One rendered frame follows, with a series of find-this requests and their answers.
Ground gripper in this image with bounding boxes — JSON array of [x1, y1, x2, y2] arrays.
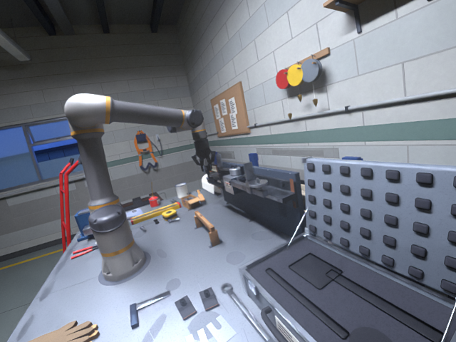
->
[[190, 131, 217, 175]]

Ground red round disc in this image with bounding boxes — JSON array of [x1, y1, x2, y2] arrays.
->
[[275, 68, 291, 90]]

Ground yellow round disc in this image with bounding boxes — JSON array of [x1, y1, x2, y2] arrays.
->
[[286, 63, 304, 87]]

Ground blue bench vise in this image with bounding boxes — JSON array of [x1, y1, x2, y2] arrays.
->
[[74, 209, 95, 244]]

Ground cardboard box of bolts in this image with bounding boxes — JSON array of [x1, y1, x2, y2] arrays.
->
[[180, 192, 202, 211]]

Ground cork notice board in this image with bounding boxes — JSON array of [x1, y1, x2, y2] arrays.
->
[[209, 81, 252, 138]]

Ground orange safety harness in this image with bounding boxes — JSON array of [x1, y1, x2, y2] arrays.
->
[[134, 129, 160, 174]]

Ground orange wooden stand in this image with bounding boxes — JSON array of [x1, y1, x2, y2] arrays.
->
[[193, 210, 220, 247]]

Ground yellow spirit level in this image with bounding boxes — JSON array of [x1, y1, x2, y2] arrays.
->
[[129, 200, 180, 226]]

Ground black pad on plate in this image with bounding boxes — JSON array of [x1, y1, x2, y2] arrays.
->
[[198, 287, 219, 311], [174, 296, 197, 321]]

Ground steel wrench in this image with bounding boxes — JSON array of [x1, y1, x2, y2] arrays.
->
[[221, 281, 272, 342]]

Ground wooden peg rack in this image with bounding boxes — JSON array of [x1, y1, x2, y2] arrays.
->
[[296, 46, 331, 67]]

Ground clear shim sheet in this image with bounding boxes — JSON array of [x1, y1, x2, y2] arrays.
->
[[186, 311, 237, 342]]

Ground blue window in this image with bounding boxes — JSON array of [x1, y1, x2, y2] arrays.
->
[[0, 118, 87, 194]]

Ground grey open tool case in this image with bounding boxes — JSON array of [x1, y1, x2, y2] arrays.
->
[[239, 155, 456, 342]]

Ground tan work glove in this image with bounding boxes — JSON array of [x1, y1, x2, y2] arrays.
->
[[41, 320, 100, 342]]

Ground ceiling light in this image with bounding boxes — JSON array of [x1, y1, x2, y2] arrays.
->
[[0, 28, 31, 62]]

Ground grey round wall disc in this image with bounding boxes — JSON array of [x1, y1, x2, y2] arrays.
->
[[301, 58, 323, 83]]

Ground red tube frame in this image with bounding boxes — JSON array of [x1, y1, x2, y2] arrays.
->
[[58, 157, 81, 254]]

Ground red handle pliers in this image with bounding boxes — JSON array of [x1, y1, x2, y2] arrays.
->
[[71, 243, 99, 260]]

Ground blue handle try square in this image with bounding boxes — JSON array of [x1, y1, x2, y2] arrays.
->
[[129, 289, 172, 330]]

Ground dark wall pipe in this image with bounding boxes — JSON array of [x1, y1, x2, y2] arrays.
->
[[247, 88, 456, 130]]

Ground wooden wall shelf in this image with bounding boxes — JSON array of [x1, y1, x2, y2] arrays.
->
[[323, 0, 436, 35]]

